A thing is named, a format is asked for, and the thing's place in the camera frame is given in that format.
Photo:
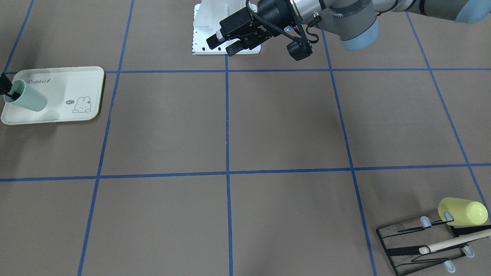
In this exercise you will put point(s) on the pale green cup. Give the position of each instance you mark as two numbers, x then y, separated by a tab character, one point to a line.
27	97

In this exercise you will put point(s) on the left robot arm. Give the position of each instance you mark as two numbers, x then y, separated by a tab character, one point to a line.
355	22

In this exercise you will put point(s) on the cream rabbit tray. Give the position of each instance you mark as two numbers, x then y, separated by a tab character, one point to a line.
74	94

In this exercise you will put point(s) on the black wire cup rack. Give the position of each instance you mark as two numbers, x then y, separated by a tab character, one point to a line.
422	242

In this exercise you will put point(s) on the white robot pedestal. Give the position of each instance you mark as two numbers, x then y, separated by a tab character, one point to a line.
207	16

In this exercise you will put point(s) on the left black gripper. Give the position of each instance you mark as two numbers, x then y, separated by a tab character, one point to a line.
274	11

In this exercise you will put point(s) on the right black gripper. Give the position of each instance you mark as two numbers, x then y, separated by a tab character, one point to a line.
3	83

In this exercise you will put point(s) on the yellow cup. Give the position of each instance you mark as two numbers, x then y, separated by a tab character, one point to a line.
462	212

